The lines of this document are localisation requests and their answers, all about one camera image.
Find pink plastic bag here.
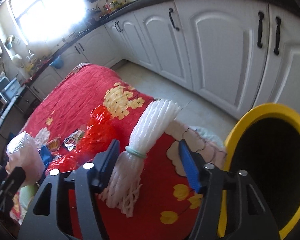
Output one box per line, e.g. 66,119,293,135
6,131,45,187

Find blue rubber glove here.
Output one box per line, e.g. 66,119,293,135
40,145,54,167

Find orange snack wrapper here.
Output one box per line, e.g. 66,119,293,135
46,137,61,152

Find white foam net bundle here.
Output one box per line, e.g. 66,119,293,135
99,99,180,217

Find dark green snack packet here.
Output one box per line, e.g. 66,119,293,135
62,129,85,152

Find red plastic bag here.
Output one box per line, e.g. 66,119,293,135
45,105,136,174

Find yellow trash bin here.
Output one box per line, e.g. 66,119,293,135
224,103,300,239

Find white kitchen cabinets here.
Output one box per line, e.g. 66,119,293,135
32,0,300,118

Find red floral tablecloth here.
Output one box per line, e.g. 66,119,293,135
23,63,226,239

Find blue hanging basket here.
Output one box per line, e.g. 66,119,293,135
50,55,64,69

